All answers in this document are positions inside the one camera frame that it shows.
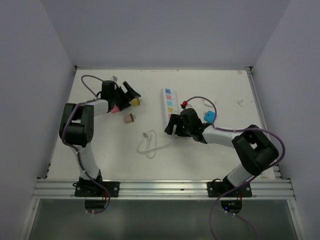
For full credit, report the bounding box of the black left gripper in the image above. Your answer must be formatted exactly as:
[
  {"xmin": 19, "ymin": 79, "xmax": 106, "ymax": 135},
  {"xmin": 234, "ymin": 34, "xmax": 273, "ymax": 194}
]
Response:
[{"xmin": 111, "ymin": 81, "xmax": 140, "ymax": 110}]

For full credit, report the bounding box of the yellow plug block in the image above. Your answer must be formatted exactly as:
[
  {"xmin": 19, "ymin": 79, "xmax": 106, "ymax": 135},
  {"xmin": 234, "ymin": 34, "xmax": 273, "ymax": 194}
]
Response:
[{"xmin": 130, "ymin": 97, "xmax": 143, "ymax": 106}]

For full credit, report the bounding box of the pink plug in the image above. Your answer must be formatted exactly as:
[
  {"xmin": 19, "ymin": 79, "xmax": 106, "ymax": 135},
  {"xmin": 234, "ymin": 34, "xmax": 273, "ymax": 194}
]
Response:
[{"xmin": 110, "ymin": 105, "xmax": 121, "ymax": 114}]

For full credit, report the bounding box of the blue plug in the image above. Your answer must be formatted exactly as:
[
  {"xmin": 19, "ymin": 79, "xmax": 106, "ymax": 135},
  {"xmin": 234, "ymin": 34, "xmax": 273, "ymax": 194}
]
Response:
[{"xmin": 203, "ymin": 110, "xmax": 216, "ymax": 124}]

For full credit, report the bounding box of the brown plug block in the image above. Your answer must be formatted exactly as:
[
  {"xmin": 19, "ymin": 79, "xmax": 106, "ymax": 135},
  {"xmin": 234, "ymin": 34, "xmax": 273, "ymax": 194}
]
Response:
[{"xmin": 124, "ymin": 113, "xmax": 136, "ymax": 124}]

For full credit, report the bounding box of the white power strip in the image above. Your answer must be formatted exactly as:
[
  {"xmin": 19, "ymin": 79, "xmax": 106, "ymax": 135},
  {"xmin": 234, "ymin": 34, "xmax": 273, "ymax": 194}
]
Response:
[{"xmin": 161, "ymin": 87, "xmax": 180, "ymax": 124}]

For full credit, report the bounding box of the white plug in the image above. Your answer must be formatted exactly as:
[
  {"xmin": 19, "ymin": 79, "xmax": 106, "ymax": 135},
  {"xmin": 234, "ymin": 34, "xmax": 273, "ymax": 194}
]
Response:
[{"xmin": 202, "ymin": 98, "xmax": 217, "ymax": 109}]

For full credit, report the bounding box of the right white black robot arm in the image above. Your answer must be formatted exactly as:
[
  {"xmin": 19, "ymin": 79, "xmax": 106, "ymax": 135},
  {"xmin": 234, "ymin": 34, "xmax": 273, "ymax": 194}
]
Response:
[{"xmin": 164, "ymin": 108, "xmax": 279, "ymax": 197}]

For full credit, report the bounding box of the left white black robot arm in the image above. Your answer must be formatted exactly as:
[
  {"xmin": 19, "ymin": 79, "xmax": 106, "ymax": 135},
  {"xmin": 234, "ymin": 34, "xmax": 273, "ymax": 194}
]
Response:
[{"xmin": 59, "ymin": 80, "xmax": 141, "ymax": 197}]

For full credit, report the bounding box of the white power strip cord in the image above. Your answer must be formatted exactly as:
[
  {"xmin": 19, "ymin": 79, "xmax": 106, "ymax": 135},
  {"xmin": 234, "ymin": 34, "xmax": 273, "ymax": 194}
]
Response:
[{"xmin": 136, "ymin": 129, "xmax": 175, "ymax": 159}]

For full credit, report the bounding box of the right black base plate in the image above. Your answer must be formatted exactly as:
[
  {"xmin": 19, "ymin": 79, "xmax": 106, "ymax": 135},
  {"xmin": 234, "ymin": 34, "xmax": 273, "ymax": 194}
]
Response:
[{"xmin": 206, "ymin": 179, "xmax": 253, "ymax": 198}]

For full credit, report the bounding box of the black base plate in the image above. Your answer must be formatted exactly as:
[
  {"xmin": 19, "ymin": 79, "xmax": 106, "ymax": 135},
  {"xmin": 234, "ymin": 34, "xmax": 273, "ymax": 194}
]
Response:
[
  {"xmin": 206, "ymin": 179, "xmax": 253, "ymax": 198},
  {"xmin": 72, "ymin": 180, "xmax": 120, "ymax": 198}
]

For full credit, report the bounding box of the aluminium front rail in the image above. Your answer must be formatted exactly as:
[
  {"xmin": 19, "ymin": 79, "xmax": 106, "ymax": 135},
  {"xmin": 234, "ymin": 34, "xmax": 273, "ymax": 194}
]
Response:
[{"xmin": 32, "ymin": 179, "xmax": 295, "ymax": 200}]

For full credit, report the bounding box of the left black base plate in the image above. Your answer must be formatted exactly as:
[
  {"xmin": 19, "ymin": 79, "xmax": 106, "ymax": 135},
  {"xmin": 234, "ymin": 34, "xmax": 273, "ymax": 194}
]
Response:
[{"xmin": 72, "ymin": 180, "xmax": 120, "ymax": 198}]

